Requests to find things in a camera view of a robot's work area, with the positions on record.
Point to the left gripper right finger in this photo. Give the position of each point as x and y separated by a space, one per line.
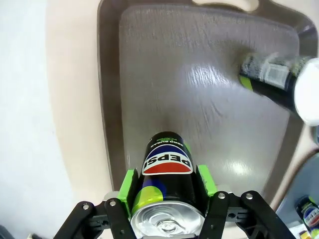
208 181

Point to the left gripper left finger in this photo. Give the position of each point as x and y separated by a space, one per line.
124 189

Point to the black Pepsi zero lime can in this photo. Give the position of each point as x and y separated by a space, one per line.
164 184
309 211
269 72

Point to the grey-blue plastic bin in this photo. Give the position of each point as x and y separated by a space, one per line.
289 199

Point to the brown wood-grain serving tray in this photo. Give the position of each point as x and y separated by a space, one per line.
174 49

